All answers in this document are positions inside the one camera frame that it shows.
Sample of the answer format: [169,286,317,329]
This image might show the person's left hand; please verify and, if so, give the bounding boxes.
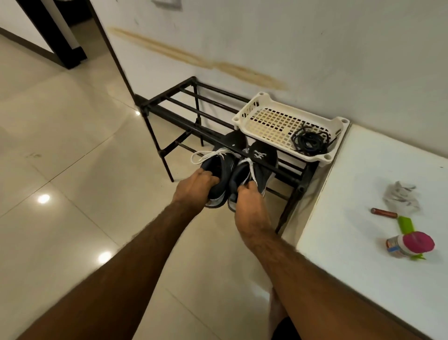
[171,167,221,218]

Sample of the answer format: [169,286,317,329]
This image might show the person's right hand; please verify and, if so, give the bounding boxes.
[234,181,274,243]

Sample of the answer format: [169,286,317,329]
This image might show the dark sneaker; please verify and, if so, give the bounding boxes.
[227,140,279,213]
[190,130,247,209]

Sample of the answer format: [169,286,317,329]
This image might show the grey shoelace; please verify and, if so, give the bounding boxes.
[233,157,261,184]

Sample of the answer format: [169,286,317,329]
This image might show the green marker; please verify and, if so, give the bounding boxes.
[397,216,427,262]

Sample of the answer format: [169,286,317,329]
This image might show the pink capped white bottle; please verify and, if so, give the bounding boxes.
[385,231,436,259]

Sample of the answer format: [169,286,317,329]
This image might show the person's left forearm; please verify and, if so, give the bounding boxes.
[17,203,204,340]

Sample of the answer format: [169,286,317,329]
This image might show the person's right forearm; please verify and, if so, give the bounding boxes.
[241,227,421,340]

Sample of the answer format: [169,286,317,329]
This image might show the black metal rack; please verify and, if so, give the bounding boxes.
[133,76,323,235]

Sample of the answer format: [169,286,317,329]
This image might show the white perforated plastic tray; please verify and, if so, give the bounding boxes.
[231,92,351,166]

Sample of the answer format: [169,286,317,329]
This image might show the small red stick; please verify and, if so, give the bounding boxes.
[370,207,399,219]

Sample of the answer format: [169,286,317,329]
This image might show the crumpled white paper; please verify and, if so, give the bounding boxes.
[382,181,422,215]

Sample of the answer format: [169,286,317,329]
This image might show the white wall socket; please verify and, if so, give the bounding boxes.
[150,0,184,11]

